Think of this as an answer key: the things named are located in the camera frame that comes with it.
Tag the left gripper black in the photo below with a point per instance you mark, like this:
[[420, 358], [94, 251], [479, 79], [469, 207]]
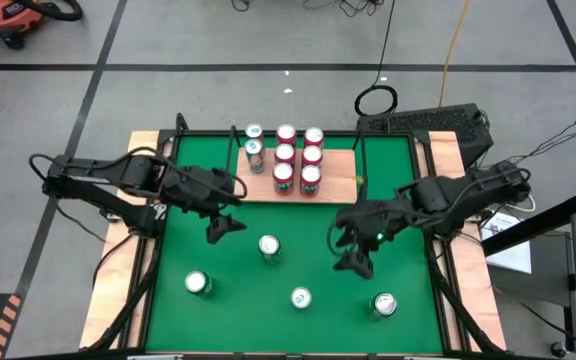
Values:
[[213, 192]]

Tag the white paper sheet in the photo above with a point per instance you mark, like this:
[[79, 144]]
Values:
[[515, 257]]

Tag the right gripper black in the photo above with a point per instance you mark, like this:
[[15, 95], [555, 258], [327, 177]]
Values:
[[378, 217]]

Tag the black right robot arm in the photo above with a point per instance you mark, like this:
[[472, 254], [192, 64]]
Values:
[[468, 192]]

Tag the black perforated control box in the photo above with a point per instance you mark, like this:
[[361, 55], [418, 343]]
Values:
[[443, 122]]

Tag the orange shop vacuum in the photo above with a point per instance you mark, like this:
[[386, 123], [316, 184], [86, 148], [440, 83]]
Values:
[[3, 15]]

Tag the silver metal bracket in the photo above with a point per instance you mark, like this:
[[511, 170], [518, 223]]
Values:
[[155, 357], [430, 358], [113, 216]]

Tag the green Sprite soda can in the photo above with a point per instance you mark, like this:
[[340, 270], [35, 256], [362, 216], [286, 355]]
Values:
[[383, 303], [269, 245], [196, 281]]

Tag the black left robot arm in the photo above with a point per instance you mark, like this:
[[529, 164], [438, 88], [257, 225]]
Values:
[[118, 175]]

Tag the green table mat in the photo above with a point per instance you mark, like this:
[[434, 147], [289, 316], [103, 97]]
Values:
[[318, 330]]

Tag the orange Fanta soda can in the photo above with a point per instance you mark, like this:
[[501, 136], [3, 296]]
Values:
[[313, 136], [311, 175], [284, 152], [286, 134], [312, 155], [283, 172]]

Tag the black caster wheel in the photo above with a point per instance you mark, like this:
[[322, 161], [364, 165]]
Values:
[[559, 348]]

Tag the black stand beam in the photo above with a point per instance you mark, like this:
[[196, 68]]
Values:
[[538, 225]]

